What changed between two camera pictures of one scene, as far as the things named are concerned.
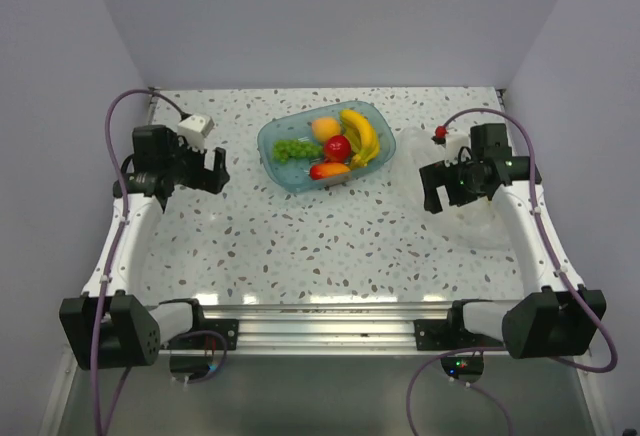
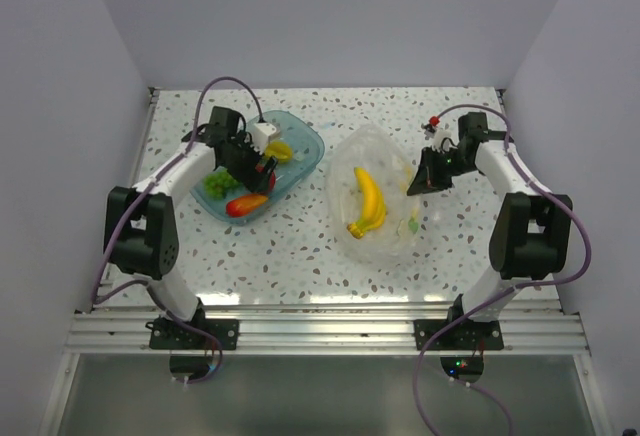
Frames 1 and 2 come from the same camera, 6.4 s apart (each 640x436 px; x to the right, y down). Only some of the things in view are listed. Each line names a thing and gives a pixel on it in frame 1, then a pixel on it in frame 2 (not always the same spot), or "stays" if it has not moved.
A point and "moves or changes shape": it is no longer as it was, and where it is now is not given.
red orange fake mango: x=324 y=170 → x=244 y=204
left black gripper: x=204 y=179 → x=251 y=178
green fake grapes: x=283 y=150 moves or changes shape
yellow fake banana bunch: x=364 y=140 → x=374 y=206
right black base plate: x=449 y=334 stays
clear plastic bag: x=477 y=224 → x=348 y=198
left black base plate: x=204 y=341 stays
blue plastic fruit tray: x=295 y=177 → x=307 y=147
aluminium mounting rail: x=330 y=330 stays
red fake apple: x=337 y=149 → x=260 y=168
